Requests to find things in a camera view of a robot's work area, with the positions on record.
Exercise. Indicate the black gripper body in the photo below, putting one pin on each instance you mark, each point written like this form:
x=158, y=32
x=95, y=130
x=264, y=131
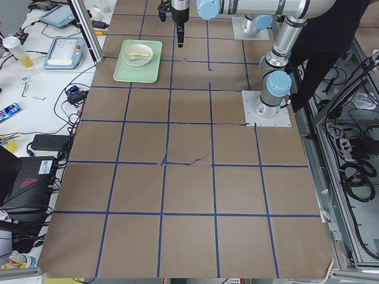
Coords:
x=180, y=16

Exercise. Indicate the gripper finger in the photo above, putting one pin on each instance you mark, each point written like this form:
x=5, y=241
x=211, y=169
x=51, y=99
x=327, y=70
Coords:
x=180, y=39

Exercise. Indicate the white round plate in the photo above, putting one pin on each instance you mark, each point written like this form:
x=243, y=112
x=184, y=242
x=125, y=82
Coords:
x=137, y=48

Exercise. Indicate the yellow plastic fork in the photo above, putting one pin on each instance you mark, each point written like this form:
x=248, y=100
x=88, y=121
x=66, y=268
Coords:
x=138, y=54

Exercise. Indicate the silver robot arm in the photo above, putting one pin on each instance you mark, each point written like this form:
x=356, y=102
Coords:
x=276, y=83

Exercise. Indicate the grey-green plastic spoon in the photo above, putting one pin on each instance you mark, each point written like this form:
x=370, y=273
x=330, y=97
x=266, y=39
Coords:
x=133, y=58

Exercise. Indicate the light green tray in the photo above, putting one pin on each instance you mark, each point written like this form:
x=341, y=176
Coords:
x=143, y=74

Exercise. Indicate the white paper cup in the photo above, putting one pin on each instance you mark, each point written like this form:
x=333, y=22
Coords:
x=96, y=14

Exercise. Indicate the near blue teach pendant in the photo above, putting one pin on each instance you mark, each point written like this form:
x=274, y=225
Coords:
x=64, y=53

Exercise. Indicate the blue teach pendant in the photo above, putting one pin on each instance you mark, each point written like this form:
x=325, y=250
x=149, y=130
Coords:
x=64, y=53
x=60, y=16

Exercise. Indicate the far blue teach pendant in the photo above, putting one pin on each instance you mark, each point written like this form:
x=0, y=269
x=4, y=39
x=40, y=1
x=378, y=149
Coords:
x=60, y=16

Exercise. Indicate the person in black clothes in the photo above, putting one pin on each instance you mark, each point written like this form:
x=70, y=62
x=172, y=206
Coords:
x=321, y=42

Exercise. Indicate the bottle with yellow liquid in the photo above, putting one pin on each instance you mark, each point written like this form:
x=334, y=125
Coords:
x=14, y=45

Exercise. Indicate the black power adapter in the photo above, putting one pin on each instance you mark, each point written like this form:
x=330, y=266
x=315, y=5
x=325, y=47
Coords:
x=45, y=142

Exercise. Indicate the smartphone on side table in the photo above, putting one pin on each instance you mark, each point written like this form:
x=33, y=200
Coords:
x=9, y=111

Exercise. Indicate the black computer case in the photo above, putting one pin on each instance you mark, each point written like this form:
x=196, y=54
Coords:
x=26, y=188

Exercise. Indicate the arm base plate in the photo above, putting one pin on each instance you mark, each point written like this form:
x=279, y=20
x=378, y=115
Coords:
x=258, y=114
x=252, y=28

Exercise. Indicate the aluminium frame post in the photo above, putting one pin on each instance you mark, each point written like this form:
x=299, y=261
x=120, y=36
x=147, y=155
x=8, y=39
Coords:
x=82, y=18

